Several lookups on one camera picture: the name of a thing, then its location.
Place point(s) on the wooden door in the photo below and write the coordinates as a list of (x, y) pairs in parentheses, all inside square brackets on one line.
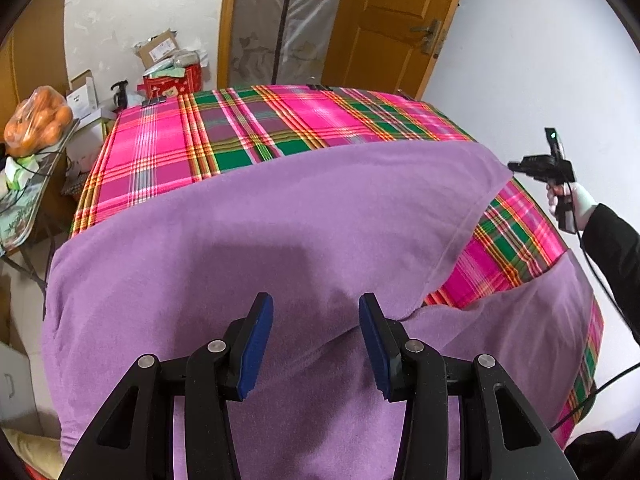
[(395, 25)]

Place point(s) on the person's right forearm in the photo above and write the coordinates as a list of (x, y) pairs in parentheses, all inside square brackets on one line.
[(617, 255)]

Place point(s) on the black tripod clamp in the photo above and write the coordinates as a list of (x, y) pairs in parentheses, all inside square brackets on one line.
[(120, 94)]

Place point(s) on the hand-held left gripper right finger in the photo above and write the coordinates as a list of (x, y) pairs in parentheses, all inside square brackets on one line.
[(375, 345)]

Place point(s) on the wooden wardrobe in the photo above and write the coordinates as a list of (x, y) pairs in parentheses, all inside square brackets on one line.
[(30, 60)]

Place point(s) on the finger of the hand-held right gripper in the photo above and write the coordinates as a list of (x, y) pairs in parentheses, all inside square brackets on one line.
[(525, 169), (535, 160)]

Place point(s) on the white drawer cabinet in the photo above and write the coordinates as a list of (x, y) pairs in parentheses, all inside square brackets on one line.
[(17, 390)]

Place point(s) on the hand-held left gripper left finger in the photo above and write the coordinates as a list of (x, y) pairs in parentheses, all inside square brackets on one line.
[(255, 350)]

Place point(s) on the purple fleece garment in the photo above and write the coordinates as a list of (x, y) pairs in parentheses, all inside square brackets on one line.
[(250, 240)]

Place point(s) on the wooden door frame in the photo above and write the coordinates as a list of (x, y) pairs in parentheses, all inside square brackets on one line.
[(227, 25)]

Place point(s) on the folding table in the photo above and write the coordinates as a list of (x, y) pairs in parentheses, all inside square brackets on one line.
[(30, 195)]

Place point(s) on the bag of oranges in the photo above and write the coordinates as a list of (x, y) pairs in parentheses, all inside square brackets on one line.
[(37, 125)]

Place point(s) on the person's right hand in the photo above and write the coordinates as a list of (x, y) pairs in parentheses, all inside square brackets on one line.
[(582, 200)]

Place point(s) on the white cardboard box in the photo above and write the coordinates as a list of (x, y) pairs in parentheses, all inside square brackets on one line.
[(84, 95)]

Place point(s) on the clear plastic curtain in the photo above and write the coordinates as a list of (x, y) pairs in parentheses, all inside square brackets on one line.
[(290, 20)]

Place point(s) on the green white tissue pack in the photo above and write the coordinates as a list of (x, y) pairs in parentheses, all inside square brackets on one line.
[(21, 172)]

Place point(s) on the pink green plaid cloth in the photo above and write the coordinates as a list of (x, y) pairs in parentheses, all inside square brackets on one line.
[(160, 145)]

